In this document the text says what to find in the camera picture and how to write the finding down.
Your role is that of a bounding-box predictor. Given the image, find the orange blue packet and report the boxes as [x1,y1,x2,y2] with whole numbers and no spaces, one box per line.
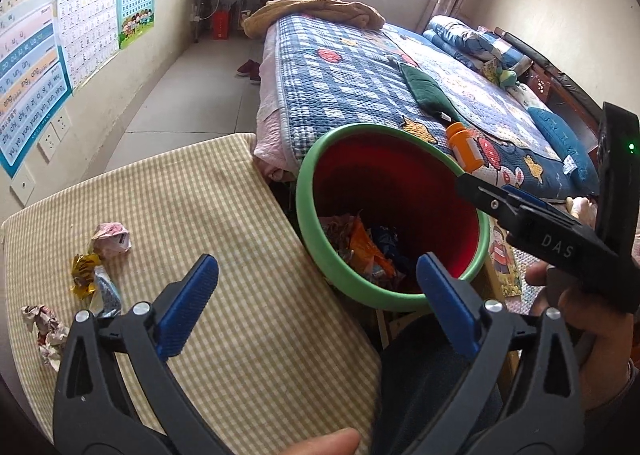
[347,215,401,287]

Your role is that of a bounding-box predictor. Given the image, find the gold candy wrapper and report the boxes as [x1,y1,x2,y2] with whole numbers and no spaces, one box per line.
[70,251,103,297]

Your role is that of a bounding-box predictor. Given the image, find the cartoon printed box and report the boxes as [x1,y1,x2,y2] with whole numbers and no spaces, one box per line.
[487,220,526,301]

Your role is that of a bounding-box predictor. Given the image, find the mustard blanket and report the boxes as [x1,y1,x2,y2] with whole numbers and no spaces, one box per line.
[242,0,386,39]

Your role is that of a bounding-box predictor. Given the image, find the person's left hand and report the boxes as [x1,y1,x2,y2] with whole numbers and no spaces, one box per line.
[279,427,362,455]

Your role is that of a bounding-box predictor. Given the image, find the dark wooden headboard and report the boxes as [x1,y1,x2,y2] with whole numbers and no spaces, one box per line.
[494,26,609,137]

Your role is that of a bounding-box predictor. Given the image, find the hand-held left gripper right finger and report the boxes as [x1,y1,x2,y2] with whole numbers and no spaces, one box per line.
[415,252,586,455]

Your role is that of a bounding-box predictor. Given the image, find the green cloth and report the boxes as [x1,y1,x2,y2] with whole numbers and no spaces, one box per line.
[400,62,469,124]

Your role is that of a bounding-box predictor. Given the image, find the blue letter wall poster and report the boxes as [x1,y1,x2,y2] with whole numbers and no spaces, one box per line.
[0,0,75,179]

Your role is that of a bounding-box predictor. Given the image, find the blue cookie wrapper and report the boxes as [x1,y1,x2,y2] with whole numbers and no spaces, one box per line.
[372,222,419,277]

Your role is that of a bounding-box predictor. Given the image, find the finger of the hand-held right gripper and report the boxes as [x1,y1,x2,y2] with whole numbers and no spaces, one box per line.
[456,174,552,237]
[502,184,551,211]

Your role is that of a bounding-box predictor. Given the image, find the light blue wrapper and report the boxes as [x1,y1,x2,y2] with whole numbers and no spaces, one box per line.
[92,265,124,319]

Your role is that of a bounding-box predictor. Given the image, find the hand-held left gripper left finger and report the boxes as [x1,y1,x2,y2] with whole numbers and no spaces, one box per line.
[52,254,221,455]

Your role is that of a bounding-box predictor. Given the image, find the pink white wrapper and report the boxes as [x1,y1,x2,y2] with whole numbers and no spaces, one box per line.
[92,222,133,260]

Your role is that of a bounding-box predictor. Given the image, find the person's right forearm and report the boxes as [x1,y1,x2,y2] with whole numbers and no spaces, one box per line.
[582,360,640,455]

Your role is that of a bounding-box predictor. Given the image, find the pink bed sheet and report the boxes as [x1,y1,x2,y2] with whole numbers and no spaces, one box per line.
[252,25,302,182]

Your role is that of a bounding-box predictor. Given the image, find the blue small pillow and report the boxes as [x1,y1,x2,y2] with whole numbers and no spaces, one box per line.
[527,105,601,196]

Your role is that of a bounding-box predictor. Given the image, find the person's right hand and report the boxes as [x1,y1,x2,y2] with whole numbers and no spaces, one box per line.
[526,262,640,411]

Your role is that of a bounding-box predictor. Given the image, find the blue striped pillow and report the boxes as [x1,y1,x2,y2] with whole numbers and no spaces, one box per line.
[422,15,534,79]

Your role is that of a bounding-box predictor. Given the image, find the beige checked tablecloth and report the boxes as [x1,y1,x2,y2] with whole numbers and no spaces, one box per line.
[0,132,383,455]

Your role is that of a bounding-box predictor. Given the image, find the blue patchwork quilt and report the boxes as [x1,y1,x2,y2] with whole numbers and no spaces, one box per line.
[272,15,601,199]

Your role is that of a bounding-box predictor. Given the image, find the red bag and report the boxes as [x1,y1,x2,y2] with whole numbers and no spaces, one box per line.
[212,5,234,40]

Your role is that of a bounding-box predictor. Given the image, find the printed paper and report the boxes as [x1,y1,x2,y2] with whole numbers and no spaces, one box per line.
[21,304,71,371]

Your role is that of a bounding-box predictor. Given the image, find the red bucket with green rim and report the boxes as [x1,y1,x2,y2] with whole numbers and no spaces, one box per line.
[295,122,491,314]

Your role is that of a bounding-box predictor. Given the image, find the wooden stool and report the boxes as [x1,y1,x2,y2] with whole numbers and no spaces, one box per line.
[374,307,402,352]

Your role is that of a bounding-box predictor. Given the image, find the orange bottle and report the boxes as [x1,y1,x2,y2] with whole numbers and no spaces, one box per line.
[445,122,486,172]

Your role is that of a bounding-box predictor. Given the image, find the white chart wall poster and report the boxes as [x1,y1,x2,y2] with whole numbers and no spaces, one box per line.
[55,0,122,91]

